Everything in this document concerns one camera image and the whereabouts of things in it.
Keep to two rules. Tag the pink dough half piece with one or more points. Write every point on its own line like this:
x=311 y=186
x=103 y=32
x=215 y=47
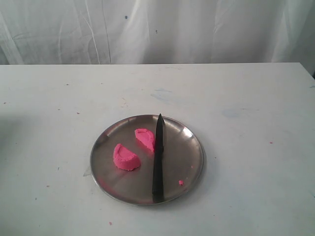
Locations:
x=146 y=138

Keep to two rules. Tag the white backdrop curtain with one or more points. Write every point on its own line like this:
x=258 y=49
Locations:
x=156 y=31

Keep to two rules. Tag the round stainless steel plate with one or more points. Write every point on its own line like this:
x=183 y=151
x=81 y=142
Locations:
x=183 y=159

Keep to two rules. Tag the black knife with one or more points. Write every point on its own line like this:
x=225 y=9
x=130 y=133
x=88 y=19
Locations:
x=157 y=182

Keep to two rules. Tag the pink dough lump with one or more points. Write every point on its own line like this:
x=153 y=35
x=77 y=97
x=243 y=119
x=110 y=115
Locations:
x=124 y=159

